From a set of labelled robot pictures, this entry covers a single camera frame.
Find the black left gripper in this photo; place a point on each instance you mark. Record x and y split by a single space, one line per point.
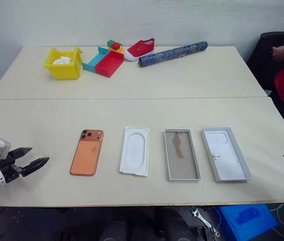
8 170

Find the orange smartphone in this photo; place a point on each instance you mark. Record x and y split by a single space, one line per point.
85 158

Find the white plastic phone tray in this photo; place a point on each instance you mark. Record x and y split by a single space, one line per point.
134 150

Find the blue plastic box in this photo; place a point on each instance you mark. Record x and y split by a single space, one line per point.
247 221

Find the person's hand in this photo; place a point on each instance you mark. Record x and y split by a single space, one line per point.
278 53

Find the yellow plastic bin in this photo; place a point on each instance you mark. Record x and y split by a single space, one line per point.
63 71

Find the black chair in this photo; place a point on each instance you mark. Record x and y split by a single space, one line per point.
260 62

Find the white item in yellow bin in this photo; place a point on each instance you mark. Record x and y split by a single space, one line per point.
62 61

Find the silver wrench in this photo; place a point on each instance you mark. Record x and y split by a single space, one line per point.
202 218

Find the dark rounded shape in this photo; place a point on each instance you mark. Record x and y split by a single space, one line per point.
175 226
115 229

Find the teal plastic tray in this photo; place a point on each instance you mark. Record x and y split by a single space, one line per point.
91 64

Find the black metal clamp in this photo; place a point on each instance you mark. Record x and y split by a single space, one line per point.
204 233

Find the red plastic tray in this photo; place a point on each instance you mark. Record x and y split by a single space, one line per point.
107 65

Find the yellow toy block plate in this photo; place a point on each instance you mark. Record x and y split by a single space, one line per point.
120 50

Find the green toy block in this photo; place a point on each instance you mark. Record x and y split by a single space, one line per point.
110 42

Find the red toy block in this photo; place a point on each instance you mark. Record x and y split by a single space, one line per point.
116 46

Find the red canvas shoe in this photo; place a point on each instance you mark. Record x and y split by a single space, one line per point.
140 50

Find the blue patterned rolled tube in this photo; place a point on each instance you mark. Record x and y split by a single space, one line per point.
172 54

